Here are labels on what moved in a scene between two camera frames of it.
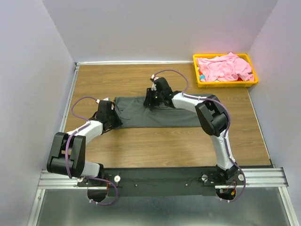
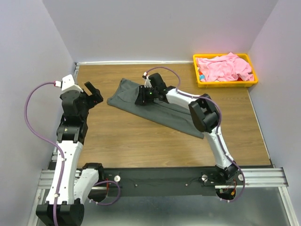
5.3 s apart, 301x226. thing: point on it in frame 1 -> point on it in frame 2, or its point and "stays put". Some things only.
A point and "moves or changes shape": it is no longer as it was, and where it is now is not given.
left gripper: x=118 y=121 -> x=96 y=97
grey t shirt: x=133 y=112 moves or changes shape
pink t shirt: x=229 y=67 stays put
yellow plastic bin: x=244 y=83 stays put
